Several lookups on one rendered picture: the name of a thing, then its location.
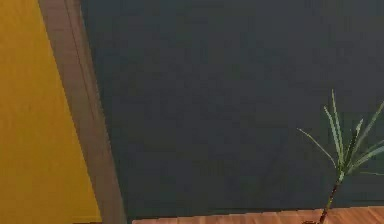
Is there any green spiky house plant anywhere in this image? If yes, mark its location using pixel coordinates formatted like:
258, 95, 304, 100
297, 89, 384, 224

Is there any brown wooden door frame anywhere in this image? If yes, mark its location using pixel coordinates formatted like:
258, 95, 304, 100
37, 0, 128, 224

